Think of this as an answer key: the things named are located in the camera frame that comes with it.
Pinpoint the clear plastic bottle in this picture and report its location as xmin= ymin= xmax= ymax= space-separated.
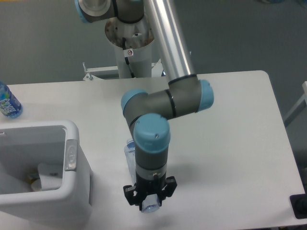
xmin=124 ymin=138 xmax=160 ymax=214

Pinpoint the white metal frame right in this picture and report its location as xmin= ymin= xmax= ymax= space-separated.
xmin=152 ymin=59 xmax=165 ymax=77

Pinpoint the white metal frame left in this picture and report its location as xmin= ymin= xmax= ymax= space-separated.
xmin=83 ymin=62 xmax=119 ymax=81

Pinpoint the blue labelled water bottle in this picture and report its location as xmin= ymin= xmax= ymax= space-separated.
xmin=0 ymin=82 xmax=23 ymax=119

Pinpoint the white plastic wrapper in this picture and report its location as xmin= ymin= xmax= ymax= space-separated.
xmin=38 ymin=163 xmax=63 ymax=191

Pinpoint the white metal frame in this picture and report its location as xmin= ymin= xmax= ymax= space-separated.
xmin=83 ymin=62 xmax=119 ymax=81
xmin=152 ymin=59 xmax=165 ymax=77

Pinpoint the white trash can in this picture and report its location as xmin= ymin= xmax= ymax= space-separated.
xmin=0 ymin=120 xmax=93 ymax=225

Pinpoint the crumpled paper trash in can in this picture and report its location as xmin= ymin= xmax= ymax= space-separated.
xmin=27 ymin=173 xmax=42 ymax=192

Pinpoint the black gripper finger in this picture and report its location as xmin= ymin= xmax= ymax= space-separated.
xmin=123 ymin=185 xmax=144 ymax=211
xmin=157 ymin=176 xmax=177 ymax=207

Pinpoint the white furniture leg right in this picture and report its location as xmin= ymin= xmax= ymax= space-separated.
xmin=283 ymin=81 xmax=307 ymax=127

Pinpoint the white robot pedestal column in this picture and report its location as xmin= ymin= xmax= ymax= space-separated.
xmin=105 ymin=15 xmax=154 ymax=79

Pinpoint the black clamp at table edge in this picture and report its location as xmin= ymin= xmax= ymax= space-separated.
xmin=290 ymin=194 xmax=307 ymax=219

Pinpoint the black cable on pedestal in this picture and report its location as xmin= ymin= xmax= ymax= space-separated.
xmin=122 ymin=37 xmax=135 ymax=78

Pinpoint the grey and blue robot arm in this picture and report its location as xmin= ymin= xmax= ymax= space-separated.
xmin=75 ymin=0 xmax=214 ymax=213

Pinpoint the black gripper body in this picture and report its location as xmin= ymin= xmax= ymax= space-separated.
xmin=135 ymin=176 xmax=166 ymax=204

